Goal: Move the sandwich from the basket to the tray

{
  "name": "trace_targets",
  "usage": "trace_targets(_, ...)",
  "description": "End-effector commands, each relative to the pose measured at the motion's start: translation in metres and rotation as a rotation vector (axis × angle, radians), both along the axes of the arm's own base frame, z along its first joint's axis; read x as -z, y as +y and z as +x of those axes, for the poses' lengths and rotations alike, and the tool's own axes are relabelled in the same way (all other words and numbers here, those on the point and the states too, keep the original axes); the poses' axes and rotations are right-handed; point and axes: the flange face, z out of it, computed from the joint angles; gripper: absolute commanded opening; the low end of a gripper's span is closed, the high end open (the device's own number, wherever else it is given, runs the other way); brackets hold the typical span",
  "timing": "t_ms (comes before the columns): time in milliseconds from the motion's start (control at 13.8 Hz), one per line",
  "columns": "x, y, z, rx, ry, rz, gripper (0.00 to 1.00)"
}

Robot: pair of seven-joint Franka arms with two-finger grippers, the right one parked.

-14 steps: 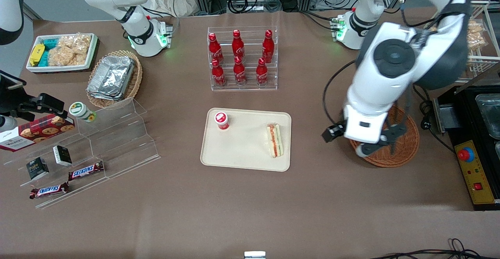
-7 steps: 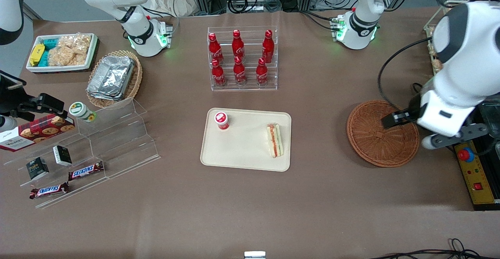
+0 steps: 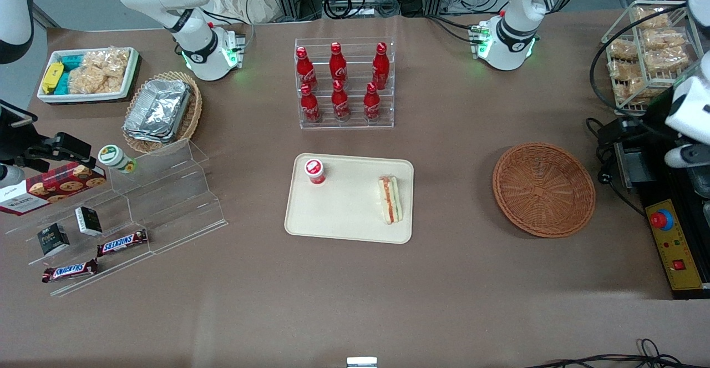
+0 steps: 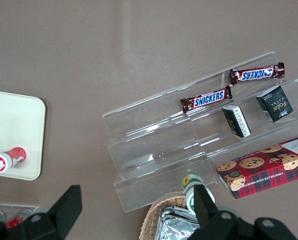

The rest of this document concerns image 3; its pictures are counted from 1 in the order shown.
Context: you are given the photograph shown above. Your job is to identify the clear acrylic stepped shelf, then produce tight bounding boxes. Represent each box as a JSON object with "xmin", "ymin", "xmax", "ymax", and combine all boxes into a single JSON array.
[
  {"xmin": 108, "ymin": 139, "xmax": 229, "ymax": 255},
  {"xmin": 4, "ymin": 168, "xmax": 155, "ymax": 298}
]

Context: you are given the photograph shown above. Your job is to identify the green lid white bottle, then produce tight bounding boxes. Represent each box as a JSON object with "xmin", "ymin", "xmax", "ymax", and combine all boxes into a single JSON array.
[{"xmin": 98, "ymin": 144, "xmax": 137, "ymax": 175}]

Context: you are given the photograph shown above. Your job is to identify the layered sandwich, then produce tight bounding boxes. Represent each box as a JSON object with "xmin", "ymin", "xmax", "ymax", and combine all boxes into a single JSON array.
[{"xmin": 378, "ymin": 174, "xmax": 404, "ymax": 225}]

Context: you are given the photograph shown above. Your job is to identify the yellow snack packet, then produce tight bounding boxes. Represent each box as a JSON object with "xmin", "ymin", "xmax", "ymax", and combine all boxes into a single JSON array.
[{"xmin": 41, "ymin": 62, "xmax": 65, "ymax": 94}]

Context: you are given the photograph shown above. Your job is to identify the black power cable with plug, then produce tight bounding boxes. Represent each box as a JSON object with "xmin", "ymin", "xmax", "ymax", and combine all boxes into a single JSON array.
[{"xmin": 586, "ymin": 117, "xmax": 647, "ymax": 218}]

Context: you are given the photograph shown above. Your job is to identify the red tartan cookie box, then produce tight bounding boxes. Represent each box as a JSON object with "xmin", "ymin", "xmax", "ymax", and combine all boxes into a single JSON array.
[{"xmin": 0, "ymin": 162, "xmax": 107, "ymax": 216}]

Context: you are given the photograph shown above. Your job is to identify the brown round wicker basket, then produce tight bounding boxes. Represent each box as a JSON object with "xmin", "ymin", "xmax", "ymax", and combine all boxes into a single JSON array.
[{"xmin": 493, "ymin": 143, "xmax": 597, "ymax": 239}]

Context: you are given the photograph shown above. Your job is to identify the Snickers chocolate bar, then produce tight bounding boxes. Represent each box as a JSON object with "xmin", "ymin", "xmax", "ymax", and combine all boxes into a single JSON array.
[
  {"xmin": 42, "ymin": 258, "xmax": 99, "ymax": 284},
  {"xmin": 97, "ymin": 229, "xmax": 149, "ymax": 258}
]

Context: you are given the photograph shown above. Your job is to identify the black floor cables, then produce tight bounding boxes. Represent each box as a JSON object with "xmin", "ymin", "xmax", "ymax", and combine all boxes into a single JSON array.
[{"xmin": 524, "ymin": 338, "xmax": 710, "ymax": 368}]

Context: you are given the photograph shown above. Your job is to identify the cream plastic serving tray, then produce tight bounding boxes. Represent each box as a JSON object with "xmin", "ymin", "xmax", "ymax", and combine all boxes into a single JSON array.
[{"xmin": 284, "ymin": 153, "xmax": 415, "ymax": 245}]

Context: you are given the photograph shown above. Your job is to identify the steel pan insert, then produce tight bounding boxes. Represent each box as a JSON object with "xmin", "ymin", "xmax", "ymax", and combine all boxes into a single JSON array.
[{"xmin": 688, "ymin": 165, "xmax": 710, "ymax": 199}]

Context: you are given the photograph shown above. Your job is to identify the black coiled cables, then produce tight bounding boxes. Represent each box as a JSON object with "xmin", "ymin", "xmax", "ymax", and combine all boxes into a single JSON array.
[{"xmin": 321, "ymin": 0, "xmax": 401, "ymax": 21}]

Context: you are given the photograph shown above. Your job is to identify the black box white label side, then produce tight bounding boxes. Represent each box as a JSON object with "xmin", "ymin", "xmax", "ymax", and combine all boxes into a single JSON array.
[{"xmin": 75, "ymin": 206, "xmax": 104, "ymax": 238}]

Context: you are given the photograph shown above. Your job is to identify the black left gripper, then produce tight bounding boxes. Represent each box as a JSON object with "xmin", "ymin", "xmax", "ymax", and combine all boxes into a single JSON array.
[{"xmin": 597, "ymin": 94, "xmax": 677, "ymax": 148}]

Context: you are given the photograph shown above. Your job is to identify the teal snack packet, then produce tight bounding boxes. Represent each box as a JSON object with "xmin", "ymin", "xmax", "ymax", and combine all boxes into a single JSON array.
[{"xmin": 54, "ymin": 54, "xmax": 85, "ymax": 95}]

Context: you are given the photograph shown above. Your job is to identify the white rectangular snack bin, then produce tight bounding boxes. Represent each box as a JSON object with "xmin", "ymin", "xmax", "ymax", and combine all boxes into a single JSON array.
[{"xmin": 37, "ymin": 47, "xmax": 140, "ymax": 104}]

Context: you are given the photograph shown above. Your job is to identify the red cola bottle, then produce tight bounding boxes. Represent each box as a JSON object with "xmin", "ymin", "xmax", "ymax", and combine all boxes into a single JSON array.
[
  {"xmin": 296, "ymin": 46, "xmax": 318, "ymax": 89},
  {"xmin": 372, "ymin": 42, "xmax": 390, "ymax": 89},
  {"xmin": 329, "ymin": 42, "xmax": 348, "ymax": 83},
  {"xmin": 331, "ymin": 79, "xmax": 351, "ymax": 122},
  {"xmin": 363, "ymin": 82, "xmax": 383, "ymax": 123},
  {"xmin": 300, "ymin": 83, "xmax": 322, "ymax": 124}
]

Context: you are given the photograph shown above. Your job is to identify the clear acrylic bottle rack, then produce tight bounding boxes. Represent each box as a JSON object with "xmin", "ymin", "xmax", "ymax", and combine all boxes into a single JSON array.
[{"xmin": 294, "ymin": 37, "xmax": 395, "ymax": 131}]

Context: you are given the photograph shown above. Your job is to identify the red yogurt drink bottle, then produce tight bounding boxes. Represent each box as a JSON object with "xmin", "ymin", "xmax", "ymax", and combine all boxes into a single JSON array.
[{"xmin": 303, "ymin": 158, "xmax": 327, "ymax": 186}]

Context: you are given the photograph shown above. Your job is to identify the black box gold lettering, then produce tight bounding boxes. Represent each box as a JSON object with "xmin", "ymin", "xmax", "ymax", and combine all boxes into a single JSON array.
[{"xmin": 37, "ymin": 223, "xmax": 71, "ymax": 257}]

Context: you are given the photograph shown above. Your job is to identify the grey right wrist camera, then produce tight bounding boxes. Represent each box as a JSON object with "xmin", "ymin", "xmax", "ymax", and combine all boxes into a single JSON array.
[{"xmin": 0, "ymin": 164, "xmax": 26, "ymax": 189}]

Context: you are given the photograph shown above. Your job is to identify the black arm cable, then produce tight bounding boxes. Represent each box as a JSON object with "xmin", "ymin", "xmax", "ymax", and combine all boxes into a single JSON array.
[{"xmin": 589, "ymin": 3, "xmax": 691, "ymax": 118}]

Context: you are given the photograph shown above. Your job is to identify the light oval wicker basket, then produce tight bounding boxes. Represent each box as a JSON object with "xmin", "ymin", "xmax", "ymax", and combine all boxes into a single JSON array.
[{"xmin": 123, "ymin": 71, "xmax": 203, "ymax": 154}]

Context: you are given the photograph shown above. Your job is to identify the white wire rack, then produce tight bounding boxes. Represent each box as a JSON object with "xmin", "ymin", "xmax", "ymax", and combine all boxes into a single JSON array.
[{"xmin": 601, "ymin": 0, "xmax": 701, "ymax": 118}]

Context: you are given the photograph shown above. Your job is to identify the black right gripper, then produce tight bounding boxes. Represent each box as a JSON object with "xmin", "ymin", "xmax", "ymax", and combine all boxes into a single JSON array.
[{"xmin": 11, "ymin": 132, "xmax": 93, "ymax": 172}]

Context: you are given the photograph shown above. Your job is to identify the silver foil food container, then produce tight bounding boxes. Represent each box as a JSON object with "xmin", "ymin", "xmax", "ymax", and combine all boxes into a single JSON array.
[{"xmin": 123, "ymin": 78, "xmax": 192, "ymax": 144}]

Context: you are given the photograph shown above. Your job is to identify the red emergency stop button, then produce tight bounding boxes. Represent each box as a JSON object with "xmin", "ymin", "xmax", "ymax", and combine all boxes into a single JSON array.
[{"xmin": 650, "ymin": 209, "xmax": 675, "ymax": 231}]

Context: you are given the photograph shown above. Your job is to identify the clear bag puffed crackers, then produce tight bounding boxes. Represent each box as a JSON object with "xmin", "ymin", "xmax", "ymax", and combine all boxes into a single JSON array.
[
  {"xmin": 615, "ymin": 78, "xmax": 648, "ymax": 105},
  {"xmin": 68, "ymin": 60, "xmax": 114, "ymax": 95},
  {"xmin": 642, "ymin": 28, "xmax": 692, "ymax": 53},
  {"xmin": 608, "ymin": 60, "xmax": 640, "ymax": 81},
  {"xmin": 633, "ymin": 6, "xmax": 671, "ymax": 30},
  {"xmin": 608, "ymin": 39, "xmax": 639, "ymax": 62},
  {"xmin": 643, "ymin": 49, "xmax": 692, "ymax": 74},
  {"xmin": 89, "ymin": 48, "xmax": 132, "ymax": 83}
]

